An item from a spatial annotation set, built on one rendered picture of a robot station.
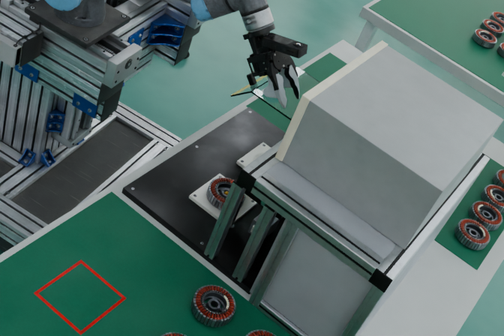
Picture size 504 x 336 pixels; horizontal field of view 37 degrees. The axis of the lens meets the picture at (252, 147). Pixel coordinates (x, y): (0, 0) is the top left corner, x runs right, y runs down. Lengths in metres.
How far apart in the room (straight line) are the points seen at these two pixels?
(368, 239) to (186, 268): 0.52
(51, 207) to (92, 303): 0.98
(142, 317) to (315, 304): 0.43
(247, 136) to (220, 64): 1.71
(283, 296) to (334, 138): 0.45
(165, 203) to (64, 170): 0.90
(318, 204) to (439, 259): 0.73
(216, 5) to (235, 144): 0.63
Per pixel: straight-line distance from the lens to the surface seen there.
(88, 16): 2.29
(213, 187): 2.21
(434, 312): 2.32
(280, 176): 1.87
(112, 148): 3.15
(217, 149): 2.42
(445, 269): 2.46
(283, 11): 4.89
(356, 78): 1.95
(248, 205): 2.26
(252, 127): 2.56
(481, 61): 3.64
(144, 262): 2.06
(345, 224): 1.84
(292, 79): 2.02
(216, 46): 4.32
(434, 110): 1.98
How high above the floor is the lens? 2.31
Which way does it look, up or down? 38 degrees down
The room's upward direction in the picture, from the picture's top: 23 degrees clockwise
